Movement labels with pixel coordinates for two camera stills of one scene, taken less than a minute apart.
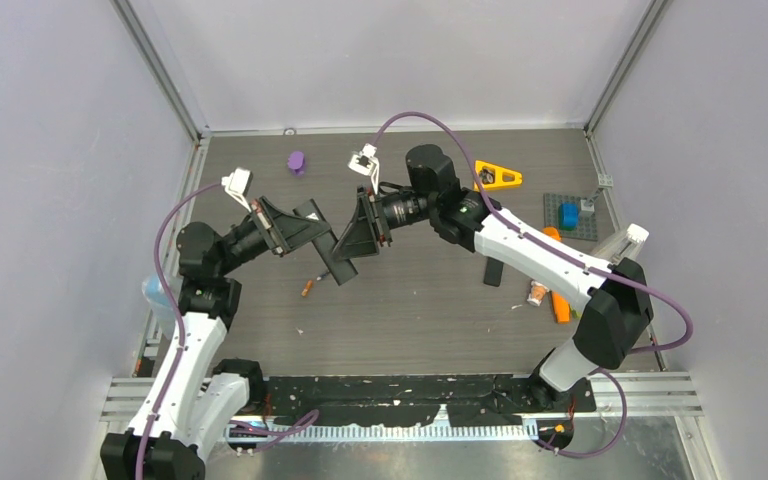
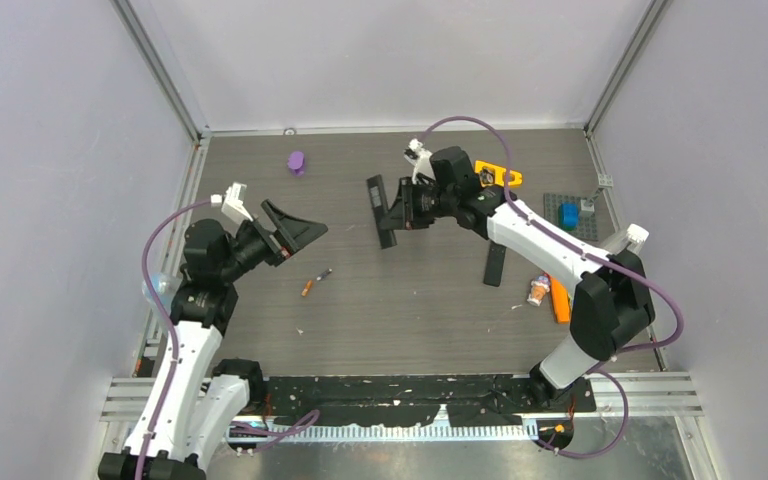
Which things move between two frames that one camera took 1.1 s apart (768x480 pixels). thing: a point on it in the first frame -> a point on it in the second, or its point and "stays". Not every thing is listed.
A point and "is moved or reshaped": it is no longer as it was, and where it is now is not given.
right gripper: (360, 238) -> (403, 215)
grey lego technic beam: (604, 181) stays
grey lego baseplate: (587, 223) stays
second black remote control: (493, 272) stays
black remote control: (341, 269) is moved or reshaped
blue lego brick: (568, 215) stays
